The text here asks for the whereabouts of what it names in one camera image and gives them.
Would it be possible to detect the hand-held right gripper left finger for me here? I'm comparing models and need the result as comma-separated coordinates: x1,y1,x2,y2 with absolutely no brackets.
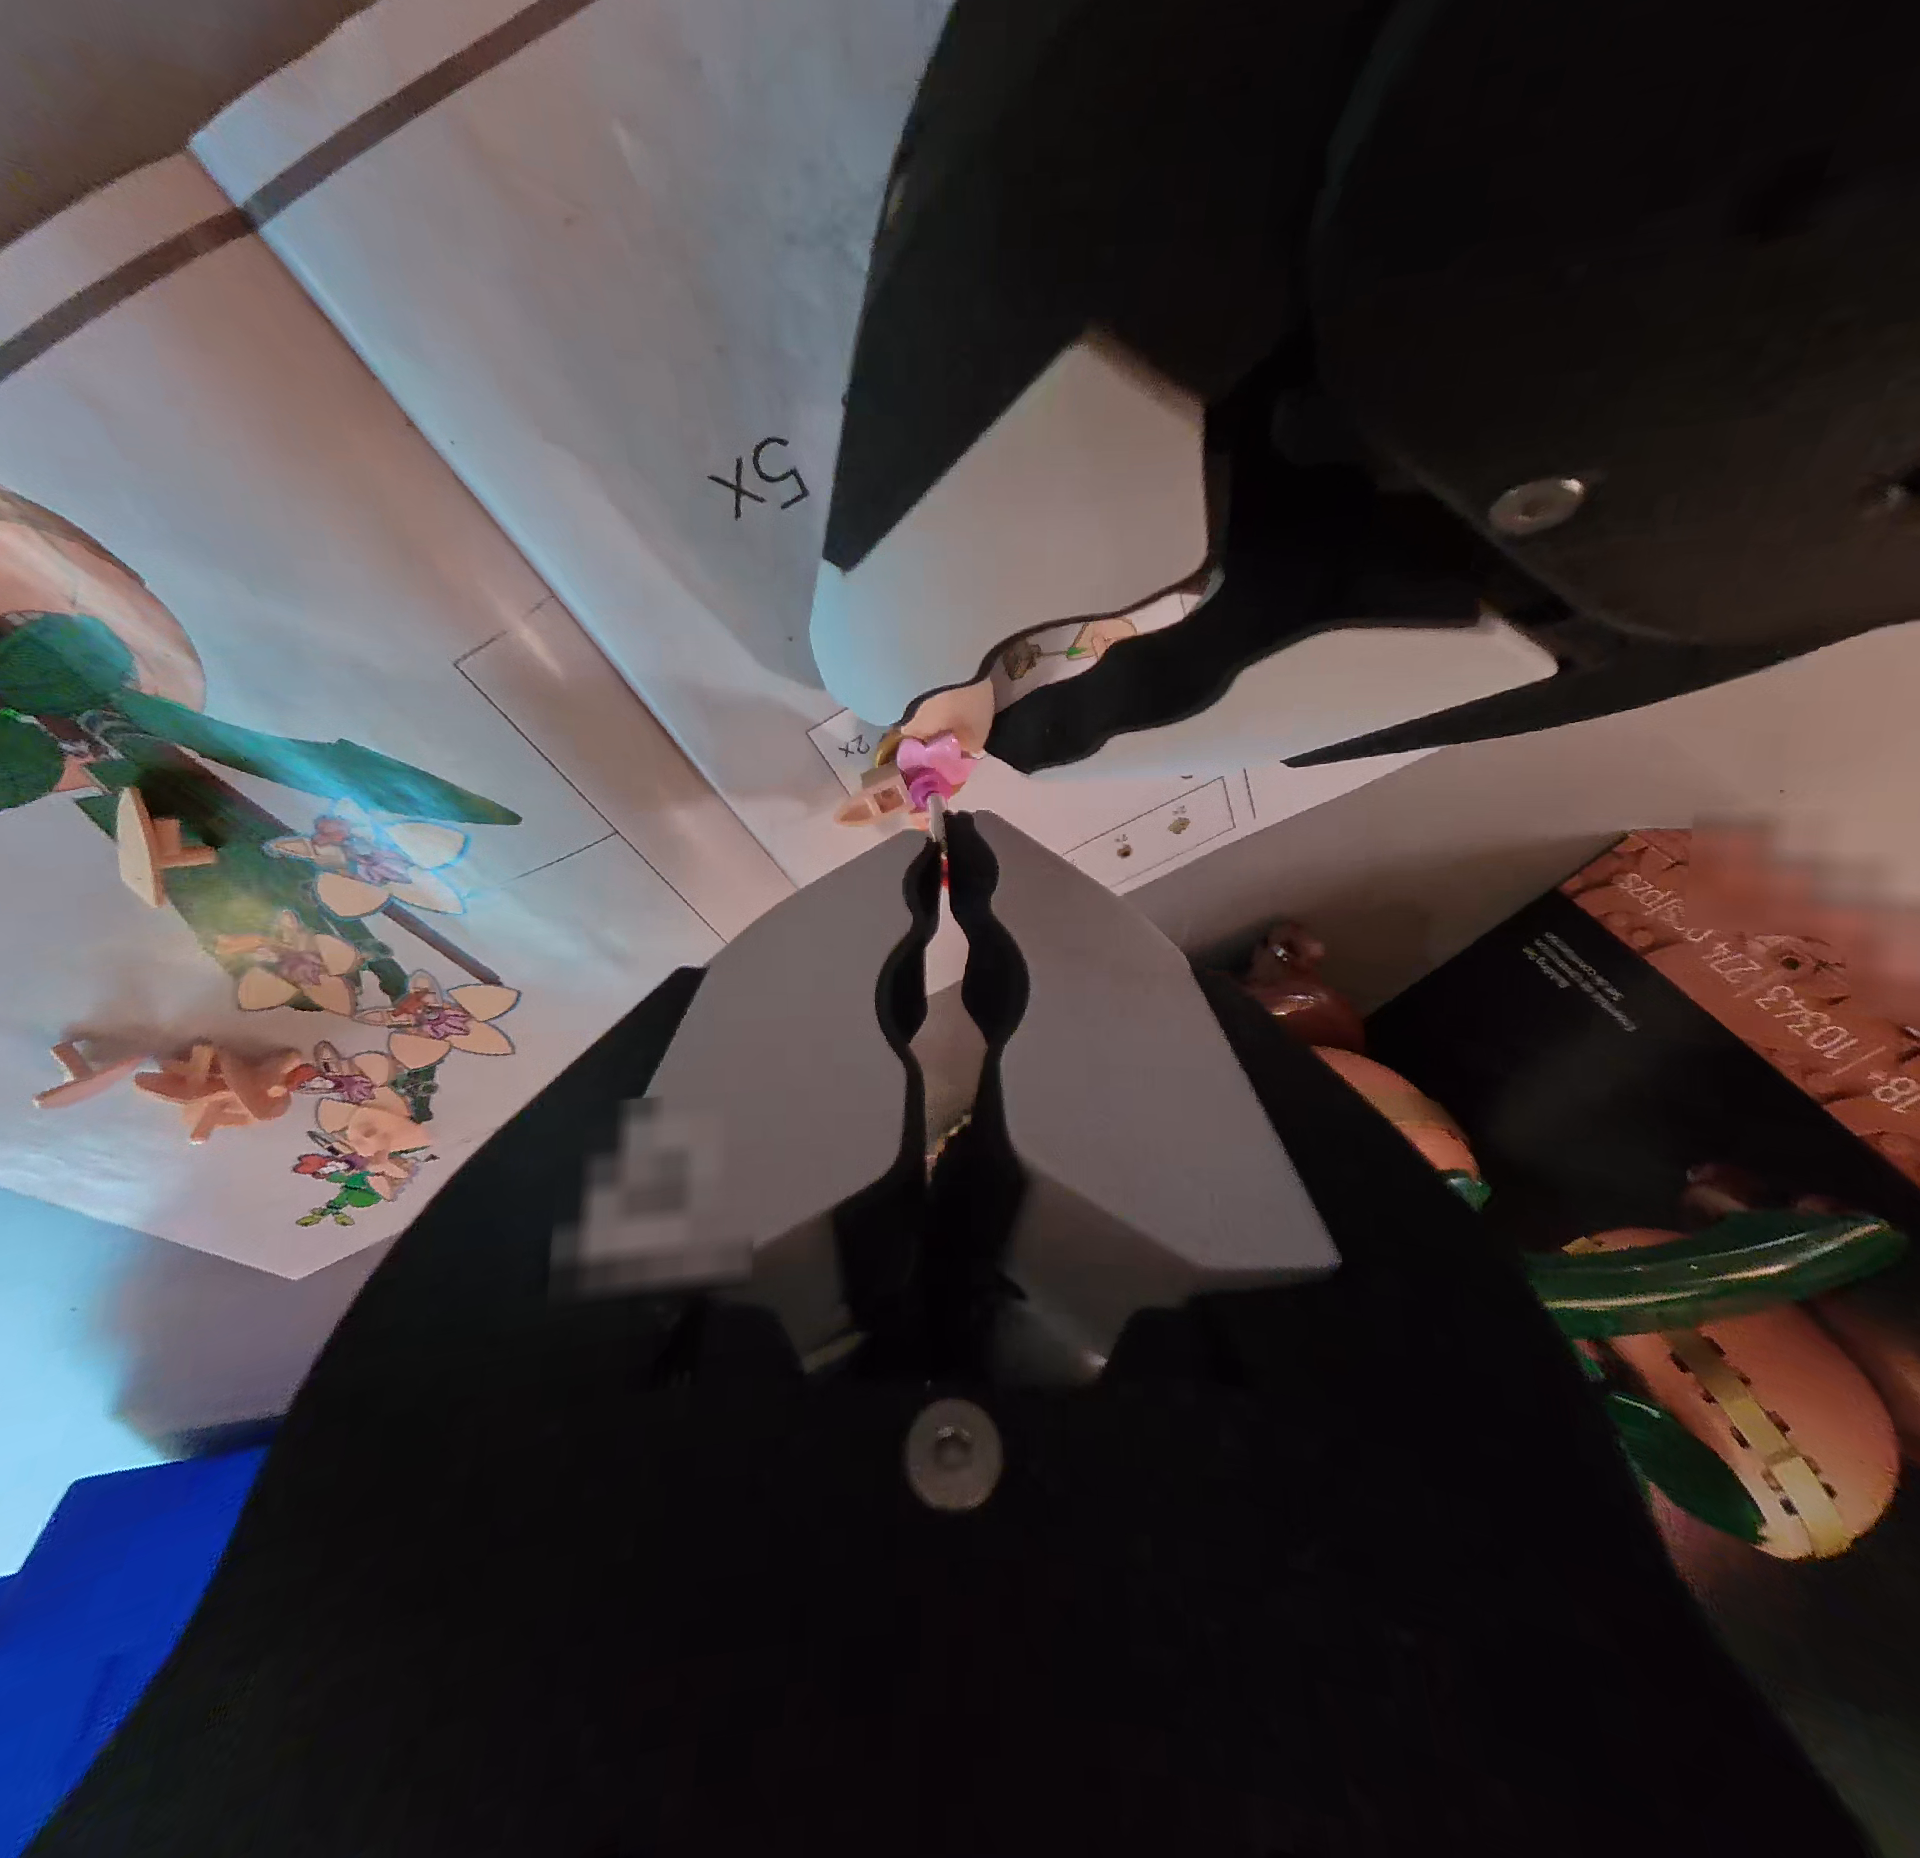
645,829,945,1365

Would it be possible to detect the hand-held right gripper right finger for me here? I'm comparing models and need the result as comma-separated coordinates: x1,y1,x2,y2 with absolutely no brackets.
945,812,1345,1375

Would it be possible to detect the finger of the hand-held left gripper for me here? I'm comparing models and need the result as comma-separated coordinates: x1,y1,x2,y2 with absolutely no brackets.
806,327,1221,736
984,568,1567,777

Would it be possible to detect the pink and tan brick blossom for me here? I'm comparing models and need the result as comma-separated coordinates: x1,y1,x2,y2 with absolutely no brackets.
885,683,1000,808

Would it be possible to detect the grey desk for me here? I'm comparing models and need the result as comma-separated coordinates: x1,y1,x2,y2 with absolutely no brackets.
0,0,1920,1858

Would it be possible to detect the black brick set box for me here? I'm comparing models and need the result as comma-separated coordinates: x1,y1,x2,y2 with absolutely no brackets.
1356,826,1920,1216

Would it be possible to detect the open brick instruction booklet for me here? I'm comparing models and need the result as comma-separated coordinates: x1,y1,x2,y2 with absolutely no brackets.
0,0,1435,1281

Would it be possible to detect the peach brick piece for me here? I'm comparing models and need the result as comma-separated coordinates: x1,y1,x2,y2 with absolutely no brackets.
117,783,230,912
32,1035,152,1114
133,1039,310,1144

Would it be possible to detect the brick flower pot model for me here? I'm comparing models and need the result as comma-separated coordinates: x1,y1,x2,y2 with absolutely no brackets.
1236,919,1920,1567

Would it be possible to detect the blue plastic container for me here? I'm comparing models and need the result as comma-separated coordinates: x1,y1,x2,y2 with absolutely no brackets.
0,1442,272,1858

